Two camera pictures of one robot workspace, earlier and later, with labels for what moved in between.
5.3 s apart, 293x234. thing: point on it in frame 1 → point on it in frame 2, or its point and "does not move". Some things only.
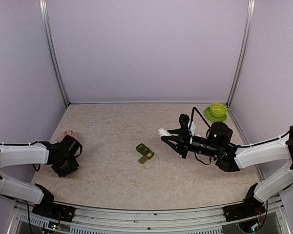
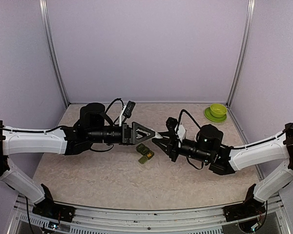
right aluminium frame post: x=240 y=61 does not move
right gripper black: x=183 y=142 → x=171 y=145
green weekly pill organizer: x=145 y=152 does not move
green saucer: x=208 y=114 does not move
